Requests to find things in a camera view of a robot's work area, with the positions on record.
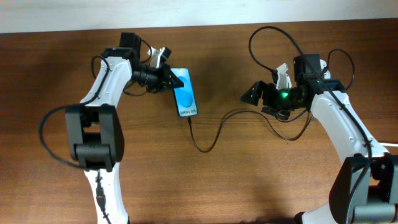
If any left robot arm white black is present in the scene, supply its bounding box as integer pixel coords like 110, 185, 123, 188
65, 32, 183, 223

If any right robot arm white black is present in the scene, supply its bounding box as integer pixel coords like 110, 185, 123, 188
241, 54, 397, 223

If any white charger adapter plug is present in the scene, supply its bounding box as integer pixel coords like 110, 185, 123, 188
320, 59, 331, 79

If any black USB charging cable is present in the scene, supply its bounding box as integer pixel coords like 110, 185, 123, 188
186, 49, 356, 154

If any blue Samsung Galaxy smartphone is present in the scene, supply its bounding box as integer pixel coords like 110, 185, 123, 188
171, 68, 198, 118

